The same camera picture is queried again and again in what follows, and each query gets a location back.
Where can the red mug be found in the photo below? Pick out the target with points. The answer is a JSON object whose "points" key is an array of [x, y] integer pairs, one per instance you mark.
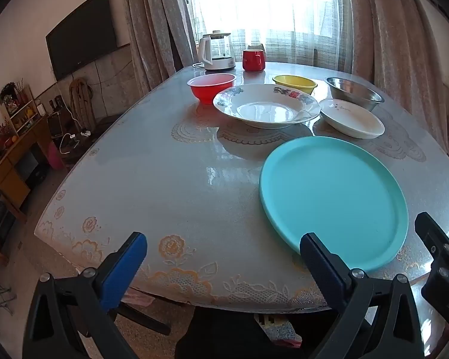
{"points": [[252, 61]]}

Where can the white sheer curtain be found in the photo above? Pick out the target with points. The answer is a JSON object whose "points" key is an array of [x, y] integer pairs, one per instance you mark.
{"points": [[284, 18]]}

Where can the grey patterned curtain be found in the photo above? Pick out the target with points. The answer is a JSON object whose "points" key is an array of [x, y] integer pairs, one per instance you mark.
{"points": [[149, 26], [389, 33]]}

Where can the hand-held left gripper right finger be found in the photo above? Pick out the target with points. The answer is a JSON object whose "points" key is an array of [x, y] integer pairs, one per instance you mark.
{"points": [[321, 269]]}

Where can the shelf with decorations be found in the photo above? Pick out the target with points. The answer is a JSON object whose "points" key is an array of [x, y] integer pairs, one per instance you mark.
{"points": [[17, 106]]}

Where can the stainless steel bowl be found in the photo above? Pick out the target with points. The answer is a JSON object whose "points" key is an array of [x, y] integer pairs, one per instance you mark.
{"points": [[353, 89]]}

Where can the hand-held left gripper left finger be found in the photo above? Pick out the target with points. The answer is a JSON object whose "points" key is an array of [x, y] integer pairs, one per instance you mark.
{"points": [[123, 269]]}

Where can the wooden cabinet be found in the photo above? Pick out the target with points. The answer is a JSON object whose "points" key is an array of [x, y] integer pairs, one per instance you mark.
{"points": [[11, 179]]}

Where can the large floral deep plate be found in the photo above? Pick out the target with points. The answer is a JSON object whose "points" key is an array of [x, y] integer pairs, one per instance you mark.
{"points": [[265, 110]]}

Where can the pink bin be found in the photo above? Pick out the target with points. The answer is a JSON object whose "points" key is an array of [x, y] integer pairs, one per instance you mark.
{"points": [[55, 157]]}

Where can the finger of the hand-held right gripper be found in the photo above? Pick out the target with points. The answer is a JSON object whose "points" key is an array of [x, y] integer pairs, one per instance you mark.
{"points": [[432, 233]]}

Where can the teal plate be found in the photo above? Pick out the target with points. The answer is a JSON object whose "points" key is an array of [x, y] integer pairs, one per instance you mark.
{"points": [[333, 198]]}

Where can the white glass electric kettle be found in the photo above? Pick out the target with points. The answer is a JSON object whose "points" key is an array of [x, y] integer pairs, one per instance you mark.
{"points": [[217, 54]]}

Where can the red plastic bowl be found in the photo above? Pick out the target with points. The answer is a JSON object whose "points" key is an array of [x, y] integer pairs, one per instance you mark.
{"points": [[211, 86]]}

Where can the small white plate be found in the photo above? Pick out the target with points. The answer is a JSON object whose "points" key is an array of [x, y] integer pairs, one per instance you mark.
{"points": [[353, 117]]}

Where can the yellow bowl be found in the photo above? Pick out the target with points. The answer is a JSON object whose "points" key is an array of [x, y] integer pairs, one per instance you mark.
{"points": [[295, 82]]}

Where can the black wall television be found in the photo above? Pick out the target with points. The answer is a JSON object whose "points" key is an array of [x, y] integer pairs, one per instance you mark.
{"points": [[82, 33]]}

